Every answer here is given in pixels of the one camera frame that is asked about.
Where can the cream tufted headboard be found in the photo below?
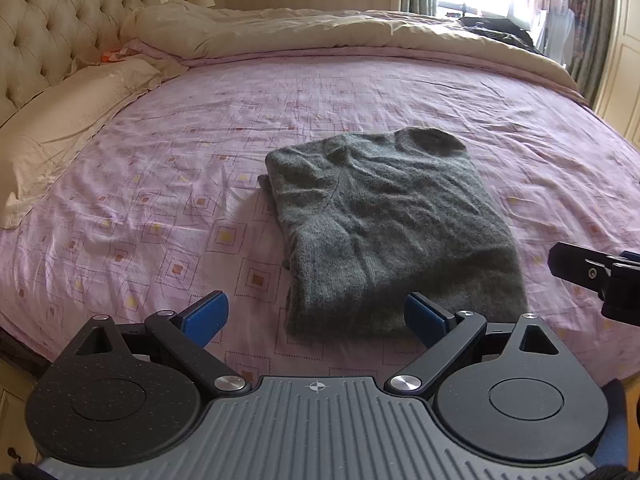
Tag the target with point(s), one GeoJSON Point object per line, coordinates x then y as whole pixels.
{"type": "Point", "coordinates": [40, 40]}

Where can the cream pillow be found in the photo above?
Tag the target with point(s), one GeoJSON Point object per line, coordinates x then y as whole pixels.
{"type": "Point", "coordinates": [42, 138]}

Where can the right grey-green curtain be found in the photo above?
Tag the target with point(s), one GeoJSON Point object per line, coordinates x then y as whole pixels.
{"type": "Point", "coordinates": [593, 21]}

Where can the cream wardrobe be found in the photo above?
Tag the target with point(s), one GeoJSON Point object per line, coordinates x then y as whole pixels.
{"type": "Point", "coordinates": [617, 102]}

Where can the cream folded duvet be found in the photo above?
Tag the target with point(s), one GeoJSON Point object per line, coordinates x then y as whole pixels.
{"type": "Point", "coordinates": [189, 32]}

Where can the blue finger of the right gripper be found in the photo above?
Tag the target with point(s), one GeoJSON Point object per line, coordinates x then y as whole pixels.
{"type": "Point", "coordinates": [583, 267]}
{"type": "Point", "coordinates": [631, 256]}

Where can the grey argyle knit sweater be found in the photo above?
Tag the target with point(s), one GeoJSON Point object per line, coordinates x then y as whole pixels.
{"type": "Point", "coordinates": [367, 219]}

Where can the clothes drying rack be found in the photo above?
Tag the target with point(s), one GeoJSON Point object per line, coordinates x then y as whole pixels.
{"type": "Point", "coordinates": [559, 37]}

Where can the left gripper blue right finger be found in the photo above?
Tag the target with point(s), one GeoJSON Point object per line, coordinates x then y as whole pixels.
{"type": "Point", "coordinates": [449, 339]}

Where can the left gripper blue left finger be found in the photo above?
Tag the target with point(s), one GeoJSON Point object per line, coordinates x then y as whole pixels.
{"type": "Point", "coordinates": [183, 336]}

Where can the pink patterned bed sheet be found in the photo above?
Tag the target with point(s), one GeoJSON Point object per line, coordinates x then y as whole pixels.
{"type": "Point", "coordinates": [163, 205]}

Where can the dark clothes pile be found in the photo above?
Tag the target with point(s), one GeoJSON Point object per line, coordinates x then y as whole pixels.
{"type": "Point", "coordinates": [499, 29]}

